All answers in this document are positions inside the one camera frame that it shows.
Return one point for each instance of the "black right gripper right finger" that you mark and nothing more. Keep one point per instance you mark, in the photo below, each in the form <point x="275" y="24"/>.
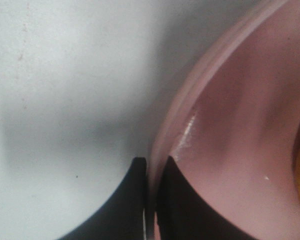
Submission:
<point x="183" y="215"/>

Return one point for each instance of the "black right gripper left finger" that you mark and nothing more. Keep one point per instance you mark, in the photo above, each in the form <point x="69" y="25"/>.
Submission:
<point x="121" y="217"/>

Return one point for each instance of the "pink round plate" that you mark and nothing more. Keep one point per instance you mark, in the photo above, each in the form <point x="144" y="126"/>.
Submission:
<point x="232" y="127"/>

